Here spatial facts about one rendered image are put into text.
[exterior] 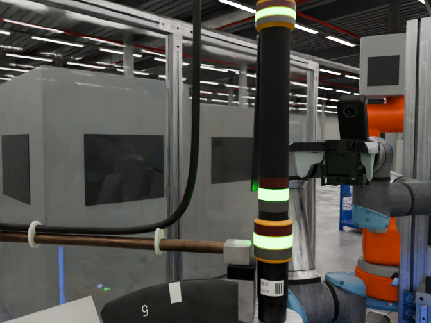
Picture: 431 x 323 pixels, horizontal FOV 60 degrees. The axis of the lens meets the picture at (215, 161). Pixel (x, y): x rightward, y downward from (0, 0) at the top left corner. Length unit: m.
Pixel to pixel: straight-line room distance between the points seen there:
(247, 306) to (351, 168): 0.31
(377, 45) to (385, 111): 0.69
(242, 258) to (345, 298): 0.77
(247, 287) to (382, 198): 0.47
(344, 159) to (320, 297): 0.56
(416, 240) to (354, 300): 0.26
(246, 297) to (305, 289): 0.68
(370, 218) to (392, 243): 3.51
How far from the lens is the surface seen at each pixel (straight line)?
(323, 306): 1.15
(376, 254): 4.37
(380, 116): 4.38
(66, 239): 0.51
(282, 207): 0.42
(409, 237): 1.29
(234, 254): 0.43
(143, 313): 0.61
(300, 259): 1.13
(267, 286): 0.44
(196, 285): 0.62
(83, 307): 0.81
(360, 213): 0.85
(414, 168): 1.28
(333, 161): 0.67
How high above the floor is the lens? 1.67
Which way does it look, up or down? 3 degrees down
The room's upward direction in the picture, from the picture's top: straight up
